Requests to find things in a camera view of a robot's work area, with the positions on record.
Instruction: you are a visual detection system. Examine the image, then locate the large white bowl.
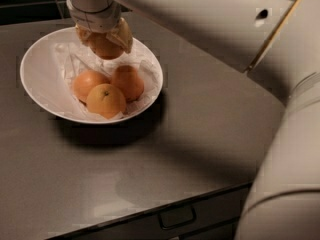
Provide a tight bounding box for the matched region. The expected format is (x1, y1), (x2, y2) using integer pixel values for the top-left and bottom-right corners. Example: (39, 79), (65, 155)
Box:
(19, 26), (165, 125)

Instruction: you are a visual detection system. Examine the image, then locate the white paper bowl liner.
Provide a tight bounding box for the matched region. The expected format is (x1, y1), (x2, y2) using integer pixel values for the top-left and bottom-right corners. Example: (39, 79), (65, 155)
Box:
(53, 40), (163, 123)

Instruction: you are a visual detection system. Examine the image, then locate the dark drawer front with handle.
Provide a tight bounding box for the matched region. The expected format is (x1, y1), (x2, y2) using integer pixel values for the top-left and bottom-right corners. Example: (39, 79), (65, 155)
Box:
(48, 183), (251, 240)

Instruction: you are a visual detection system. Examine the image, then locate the orange at front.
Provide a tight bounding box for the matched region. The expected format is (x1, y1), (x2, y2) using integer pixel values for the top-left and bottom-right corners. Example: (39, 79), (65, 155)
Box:
(86, 84), (126, 119)

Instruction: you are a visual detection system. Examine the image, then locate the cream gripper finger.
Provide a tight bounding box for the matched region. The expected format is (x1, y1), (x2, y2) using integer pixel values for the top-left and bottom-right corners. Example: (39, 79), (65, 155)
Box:
(75, 25), (91, 46)
(106, 17), (133, 54)

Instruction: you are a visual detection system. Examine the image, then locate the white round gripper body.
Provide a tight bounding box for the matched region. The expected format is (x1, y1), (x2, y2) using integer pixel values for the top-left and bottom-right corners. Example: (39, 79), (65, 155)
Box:
(66, 0), (121, 33)

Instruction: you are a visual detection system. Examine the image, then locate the orange at right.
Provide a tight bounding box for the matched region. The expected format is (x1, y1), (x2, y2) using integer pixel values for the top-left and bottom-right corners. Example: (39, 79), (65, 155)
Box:
(111, 65), (144, 102)

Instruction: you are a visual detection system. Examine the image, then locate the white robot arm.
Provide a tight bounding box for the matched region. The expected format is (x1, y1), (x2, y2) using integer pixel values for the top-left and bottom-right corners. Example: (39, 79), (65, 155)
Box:
(67, 0), (320, 240)

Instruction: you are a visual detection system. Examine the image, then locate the orange at left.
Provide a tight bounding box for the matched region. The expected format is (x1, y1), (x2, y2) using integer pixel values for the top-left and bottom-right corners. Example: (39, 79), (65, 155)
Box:
(72, 70), (110, 103)

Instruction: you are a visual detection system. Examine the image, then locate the yellowish orange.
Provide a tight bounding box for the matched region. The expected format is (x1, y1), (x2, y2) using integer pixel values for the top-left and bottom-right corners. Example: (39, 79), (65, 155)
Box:
(88, 33), (123, 60)

